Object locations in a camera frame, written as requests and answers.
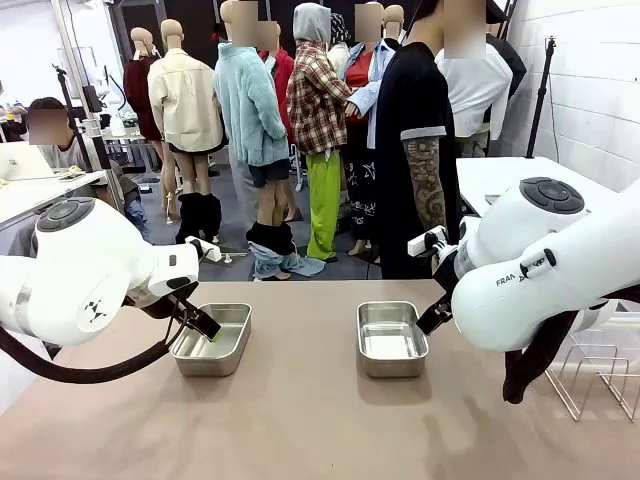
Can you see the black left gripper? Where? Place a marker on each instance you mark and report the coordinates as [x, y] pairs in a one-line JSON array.
[[150, 307]]

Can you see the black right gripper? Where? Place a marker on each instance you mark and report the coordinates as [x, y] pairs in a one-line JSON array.
[[446, 272]]

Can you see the rectangular stainless steel container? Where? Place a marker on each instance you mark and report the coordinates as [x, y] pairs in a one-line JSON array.
[[210, 365], [392, 367]]

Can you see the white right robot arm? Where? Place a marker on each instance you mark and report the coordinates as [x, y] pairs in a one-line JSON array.
[[525, 280]]

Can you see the person's tattooed right forearm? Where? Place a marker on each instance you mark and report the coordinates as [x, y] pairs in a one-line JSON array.
[[430, 210]]

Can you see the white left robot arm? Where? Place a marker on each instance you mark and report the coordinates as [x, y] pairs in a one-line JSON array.
[[75, 260]]

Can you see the large white table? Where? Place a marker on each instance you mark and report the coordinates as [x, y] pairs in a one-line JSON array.
[[485, 175]]

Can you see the black stand with boxes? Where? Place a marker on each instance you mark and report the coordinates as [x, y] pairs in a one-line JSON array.
[[102, 150]]

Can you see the white desk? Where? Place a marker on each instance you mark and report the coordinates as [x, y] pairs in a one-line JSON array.
[[30, 195]]

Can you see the mannequin in light blue fleece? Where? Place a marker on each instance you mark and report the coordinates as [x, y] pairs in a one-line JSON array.
[[250, 110]]

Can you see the person in black t-shirt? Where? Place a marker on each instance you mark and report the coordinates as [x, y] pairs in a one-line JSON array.
[[410, 100]]

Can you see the seated person in grey shirt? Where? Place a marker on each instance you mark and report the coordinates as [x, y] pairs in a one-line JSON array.
[[60, 152]]

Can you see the mannequin in cream jacket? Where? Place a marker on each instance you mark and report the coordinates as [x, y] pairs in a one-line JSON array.
[[182, 100]]

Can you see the mannequin in white shirt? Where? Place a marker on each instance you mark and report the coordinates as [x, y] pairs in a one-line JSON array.
[[475, 90]]

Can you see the thin black tripod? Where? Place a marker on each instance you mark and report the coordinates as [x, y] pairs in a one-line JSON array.
[[76, 122]]

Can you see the white laptop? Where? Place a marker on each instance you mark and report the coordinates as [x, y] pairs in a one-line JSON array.
[[25, 160]]

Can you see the tall black tripod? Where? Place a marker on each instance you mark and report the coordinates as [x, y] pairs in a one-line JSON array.
[[540, 100]]

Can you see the mannequin in dark red dress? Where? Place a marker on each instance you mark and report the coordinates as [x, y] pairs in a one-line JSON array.
[[137, 85]]

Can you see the mannequin in plaid shirt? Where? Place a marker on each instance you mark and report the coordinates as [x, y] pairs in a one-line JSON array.
[[315, 100]]

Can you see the mannequin in blue shirt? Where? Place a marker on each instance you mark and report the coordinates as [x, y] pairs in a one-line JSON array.
[[360, 75]]

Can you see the mannequin in red jacket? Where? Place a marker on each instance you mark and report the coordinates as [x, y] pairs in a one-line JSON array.
[[282, 75]]

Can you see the mannequin in black jacket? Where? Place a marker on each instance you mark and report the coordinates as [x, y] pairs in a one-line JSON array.
[[512, 65]]

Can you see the mannequin with patterned bandana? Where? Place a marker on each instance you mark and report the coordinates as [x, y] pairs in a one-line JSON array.
[[340, 30]]

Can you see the mannequin in black coat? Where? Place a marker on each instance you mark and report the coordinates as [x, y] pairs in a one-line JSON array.
[[393, 17]]

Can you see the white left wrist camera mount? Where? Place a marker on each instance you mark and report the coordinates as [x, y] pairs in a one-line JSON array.
[[207, 250]]

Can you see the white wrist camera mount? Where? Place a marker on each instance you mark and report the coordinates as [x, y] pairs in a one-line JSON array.
[[207, 250], [419, 243]]

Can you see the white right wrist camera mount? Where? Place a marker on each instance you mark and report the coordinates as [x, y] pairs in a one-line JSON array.
[[419, 243]]

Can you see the grey aluminium frame post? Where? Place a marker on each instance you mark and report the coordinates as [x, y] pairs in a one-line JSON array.
[[75, 55]]

